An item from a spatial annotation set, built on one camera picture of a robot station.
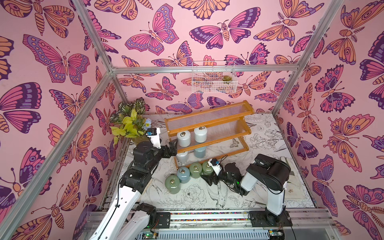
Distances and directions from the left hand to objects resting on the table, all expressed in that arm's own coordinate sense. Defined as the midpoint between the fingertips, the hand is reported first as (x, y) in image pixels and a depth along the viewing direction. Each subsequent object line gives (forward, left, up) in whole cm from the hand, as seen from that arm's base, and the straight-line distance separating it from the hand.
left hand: (170, 138), depth 72 cm
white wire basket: (+43, -24, +7) cm, 50 cm away
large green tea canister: (-16, 0, -18) cm, 24 cm away
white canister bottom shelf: (+1, -4, -19) cm, 20 cm away
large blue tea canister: (-10, -5, -20) cm, 23 cm away
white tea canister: (+4, -6, -6) cm, 9 cm away
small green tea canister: (-7, -18, -21) cm, 29 cm away
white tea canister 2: (+7, -15, -6) cm, 17 cm away
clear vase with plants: (+13, +24, -4) cm, 27 cm away
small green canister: (-7, -12, -20) cm, 24 cm away
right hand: (-3, -18, -26) cm, 32 cm away
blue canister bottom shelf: (+5, -15, -21) cm, 26 cm away
